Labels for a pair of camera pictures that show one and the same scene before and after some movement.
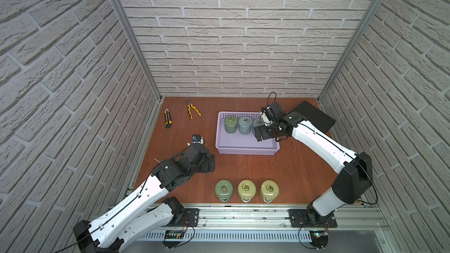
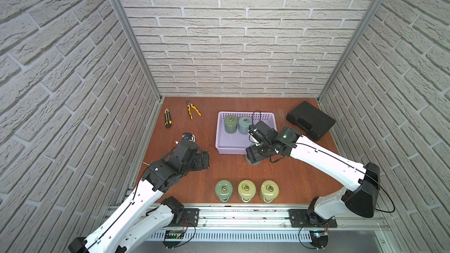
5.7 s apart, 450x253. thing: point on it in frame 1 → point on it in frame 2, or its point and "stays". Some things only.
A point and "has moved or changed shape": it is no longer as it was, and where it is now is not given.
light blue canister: (256, 122) has moved or changed shape
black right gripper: (264, 134) → (252, 154)
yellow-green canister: (269, 190) stays
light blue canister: (245, 125) stays
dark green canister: (231, 123) stays
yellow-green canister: (246, 190) stays
